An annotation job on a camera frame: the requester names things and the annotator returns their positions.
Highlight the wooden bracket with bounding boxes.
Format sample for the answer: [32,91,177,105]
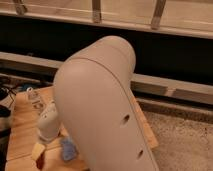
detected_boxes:
[13,0,27,15]
[92,0,101,23]
[151,0,166,30]

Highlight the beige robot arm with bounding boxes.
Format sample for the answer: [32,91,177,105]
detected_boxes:
[32,36,159,171]

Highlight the wooden bracket middle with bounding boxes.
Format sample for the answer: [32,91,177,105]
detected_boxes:
[92,0,101,23]

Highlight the wooden bracket left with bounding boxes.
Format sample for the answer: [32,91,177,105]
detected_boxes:
[13,0,27,15]

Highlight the wooden bracket right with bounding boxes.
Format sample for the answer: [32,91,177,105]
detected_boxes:
[151,0,166,30]

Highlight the black cables at left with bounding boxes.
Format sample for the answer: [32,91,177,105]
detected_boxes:
[0,78,18,134]

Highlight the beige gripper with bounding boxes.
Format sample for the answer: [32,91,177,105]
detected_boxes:
[31,103,61,161]

